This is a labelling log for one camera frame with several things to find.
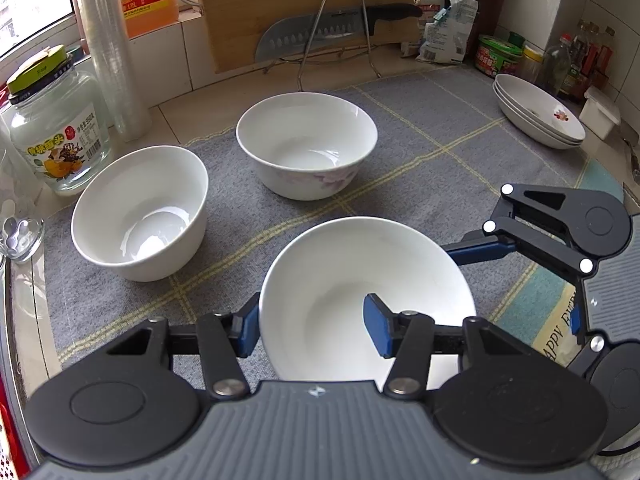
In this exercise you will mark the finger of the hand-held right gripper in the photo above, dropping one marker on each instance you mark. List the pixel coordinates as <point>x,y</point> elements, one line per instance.
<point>575,320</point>
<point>480,251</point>

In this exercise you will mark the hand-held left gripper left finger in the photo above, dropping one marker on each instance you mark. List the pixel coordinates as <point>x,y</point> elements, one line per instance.
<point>247,327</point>

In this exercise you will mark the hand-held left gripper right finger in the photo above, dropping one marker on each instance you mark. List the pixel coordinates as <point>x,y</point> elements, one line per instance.
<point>377,325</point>

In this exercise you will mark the white bowl pink flower print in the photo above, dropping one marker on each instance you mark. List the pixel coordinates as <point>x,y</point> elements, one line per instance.
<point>325,270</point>
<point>140,210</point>

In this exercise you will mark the wide white bowl floral print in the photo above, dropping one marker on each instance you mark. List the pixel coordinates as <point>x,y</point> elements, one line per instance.
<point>305,135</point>

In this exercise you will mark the grey checked mat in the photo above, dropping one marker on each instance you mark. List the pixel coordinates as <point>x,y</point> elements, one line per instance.
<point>400,170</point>

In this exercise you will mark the white plastic box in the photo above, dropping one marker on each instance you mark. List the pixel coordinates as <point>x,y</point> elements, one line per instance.
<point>600,112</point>

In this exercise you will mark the small jar yellow lid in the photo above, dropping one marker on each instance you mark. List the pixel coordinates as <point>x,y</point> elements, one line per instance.
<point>532,62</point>

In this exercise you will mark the red tub green lid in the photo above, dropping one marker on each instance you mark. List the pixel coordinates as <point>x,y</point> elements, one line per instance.
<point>497,55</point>

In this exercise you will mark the clear glass bottle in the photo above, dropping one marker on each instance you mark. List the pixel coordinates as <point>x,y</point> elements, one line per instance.
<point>556,65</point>

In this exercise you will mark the seasoning bottle red label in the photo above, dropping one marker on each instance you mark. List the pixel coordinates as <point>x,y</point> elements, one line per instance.
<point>604,57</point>
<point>580,65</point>

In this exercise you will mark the white printed food bag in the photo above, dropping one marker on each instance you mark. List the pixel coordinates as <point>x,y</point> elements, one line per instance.
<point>450,30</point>

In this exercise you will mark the clear glass mug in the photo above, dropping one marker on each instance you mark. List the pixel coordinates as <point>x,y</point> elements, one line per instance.
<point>17,235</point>

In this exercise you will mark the white red food pack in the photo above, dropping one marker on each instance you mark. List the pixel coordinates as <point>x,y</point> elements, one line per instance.
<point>427,5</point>

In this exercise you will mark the red white basin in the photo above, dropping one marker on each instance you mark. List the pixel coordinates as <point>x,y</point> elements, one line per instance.
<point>6,410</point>

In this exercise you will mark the glass jar green lid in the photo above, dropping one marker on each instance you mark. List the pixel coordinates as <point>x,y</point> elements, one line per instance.
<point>55,125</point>

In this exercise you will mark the stack of clear plastic cups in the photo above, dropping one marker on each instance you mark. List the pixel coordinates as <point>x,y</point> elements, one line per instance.
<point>112,50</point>

